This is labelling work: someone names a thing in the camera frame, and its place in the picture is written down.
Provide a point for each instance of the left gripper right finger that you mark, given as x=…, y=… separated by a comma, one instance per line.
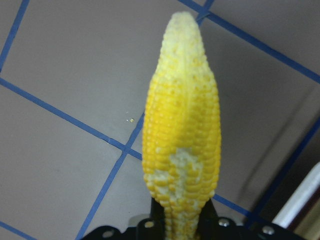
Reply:
x=214, y=227

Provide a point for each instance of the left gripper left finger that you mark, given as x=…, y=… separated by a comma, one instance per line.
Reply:
x=152, y=227

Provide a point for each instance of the wooden drawer with white handle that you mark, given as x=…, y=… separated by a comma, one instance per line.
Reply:
x=299, y=198

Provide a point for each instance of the yellow corn cob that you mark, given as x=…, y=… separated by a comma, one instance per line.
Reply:
x=181, y=136

